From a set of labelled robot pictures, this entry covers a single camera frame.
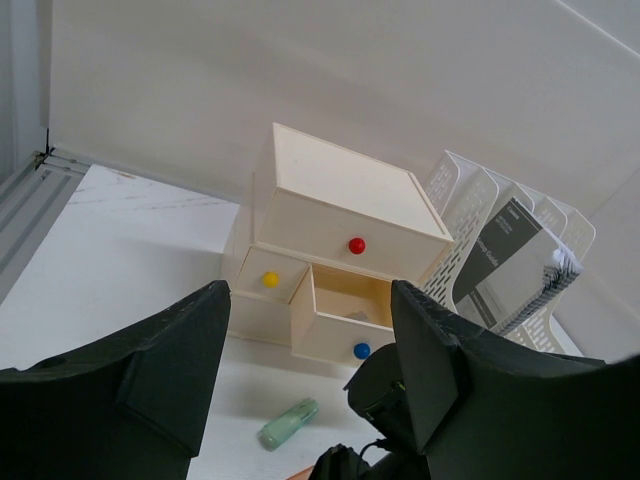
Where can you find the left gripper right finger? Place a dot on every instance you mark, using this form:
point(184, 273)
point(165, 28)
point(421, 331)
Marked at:
point(483, 407)

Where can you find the aluminium frame rail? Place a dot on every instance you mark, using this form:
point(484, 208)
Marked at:
point(32, 198)

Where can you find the green highlighter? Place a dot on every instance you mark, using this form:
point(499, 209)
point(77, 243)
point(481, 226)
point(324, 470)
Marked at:
point(279, 430)

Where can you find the orange highlighter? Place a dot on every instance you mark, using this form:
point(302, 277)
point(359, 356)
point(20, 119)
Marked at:
point(302, 475)

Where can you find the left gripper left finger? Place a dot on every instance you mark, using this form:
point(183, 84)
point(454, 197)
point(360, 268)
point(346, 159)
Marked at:
point(131, 405)

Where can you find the white file organizer rack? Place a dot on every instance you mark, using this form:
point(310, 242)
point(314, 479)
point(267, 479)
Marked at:
point(466, 195)

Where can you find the grey setup guide booklet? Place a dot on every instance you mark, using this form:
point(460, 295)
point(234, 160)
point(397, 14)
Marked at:
point(515, 268)

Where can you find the cream drawer cabinet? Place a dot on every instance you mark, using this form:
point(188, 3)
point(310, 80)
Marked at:
point(318, 239)

